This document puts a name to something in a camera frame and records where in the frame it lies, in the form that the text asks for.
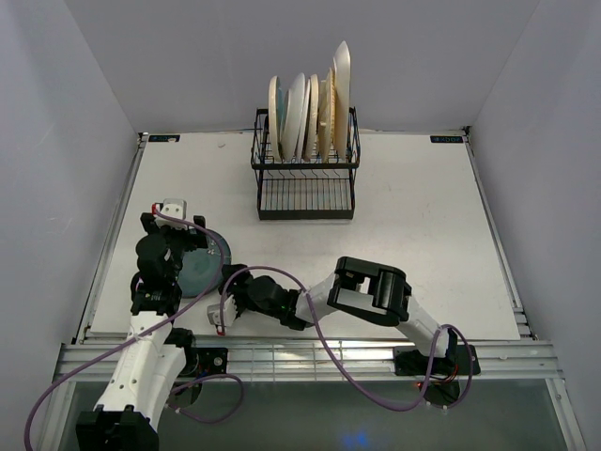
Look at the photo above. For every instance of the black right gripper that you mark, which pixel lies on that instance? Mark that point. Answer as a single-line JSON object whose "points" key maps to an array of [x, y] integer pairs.
{"points": [[243, 278]]}

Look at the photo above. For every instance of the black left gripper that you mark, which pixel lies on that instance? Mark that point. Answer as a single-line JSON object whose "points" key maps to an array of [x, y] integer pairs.
{"points": [[193, 240]]}

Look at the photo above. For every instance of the white plate green red rim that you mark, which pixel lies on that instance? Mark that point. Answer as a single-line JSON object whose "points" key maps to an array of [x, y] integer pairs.
{"points": [[303, 122]]}

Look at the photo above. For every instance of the red plate blue flower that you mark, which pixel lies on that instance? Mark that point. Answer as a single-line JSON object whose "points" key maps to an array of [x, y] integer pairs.
{"points": [[293, 108]]}

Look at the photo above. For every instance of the cream plate blue top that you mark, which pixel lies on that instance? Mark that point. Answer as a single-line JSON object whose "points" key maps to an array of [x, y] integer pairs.
{"points": [[275, 110]]}

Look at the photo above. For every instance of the cream pink floral plate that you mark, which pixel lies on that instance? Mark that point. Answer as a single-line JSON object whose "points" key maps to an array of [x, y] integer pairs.
{"points": [[311, 129]]}

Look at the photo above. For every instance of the woven bamboo square tray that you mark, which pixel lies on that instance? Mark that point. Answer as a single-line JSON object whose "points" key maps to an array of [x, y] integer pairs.
{"points": [[326, 116]]}

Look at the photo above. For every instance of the white rectangular plate black rim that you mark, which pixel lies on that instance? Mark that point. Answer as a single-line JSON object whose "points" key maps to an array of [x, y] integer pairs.
{"points": [[342, 78]]}

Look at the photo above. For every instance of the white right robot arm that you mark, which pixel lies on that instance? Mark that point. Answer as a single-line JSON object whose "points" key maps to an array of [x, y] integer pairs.
{"points": [[373, 292]]}

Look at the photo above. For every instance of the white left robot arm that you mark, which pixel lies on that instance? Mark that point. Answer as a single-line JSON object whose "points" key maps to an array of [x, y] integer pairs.
{"points": [[127, 415]]}

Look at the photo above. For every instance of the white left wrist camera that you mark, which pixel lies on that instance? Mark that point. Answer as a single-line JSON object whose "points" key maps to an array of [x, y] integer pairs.
{"points": [[170, 212]]}

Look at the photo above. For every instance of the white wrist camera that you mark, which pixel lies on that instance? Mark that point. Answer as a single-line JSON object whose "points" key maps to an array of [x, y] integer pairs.
{"points": [[170, 212], [223, 314]]}

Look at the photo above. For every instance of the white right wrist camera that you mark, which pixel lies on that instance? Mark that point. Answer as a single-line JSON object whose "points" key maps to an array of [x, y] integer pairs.
{"points": [[223, 314]]}

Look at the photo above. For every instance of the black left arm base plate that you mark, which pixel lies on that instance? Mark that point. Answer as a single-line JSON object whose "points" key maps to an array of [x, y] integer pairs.
{"points": [[206, 362]]}

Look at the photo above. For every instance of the black wire dish rack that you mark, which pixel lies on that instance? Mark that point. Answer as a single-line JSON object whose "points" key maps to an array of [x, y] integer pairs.
{"points": [[317, 190]]}

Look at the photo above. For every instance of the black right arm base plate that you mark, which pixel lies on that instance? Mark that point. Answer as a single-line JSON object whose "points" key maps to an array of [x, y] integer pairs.
{"points": [[461, 361]]}

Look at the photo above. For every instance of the aluminium front frame rail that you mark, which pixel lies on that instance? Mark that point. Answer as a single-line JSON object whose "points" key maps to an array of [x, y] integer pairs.
{"points": [[307, 360]]}

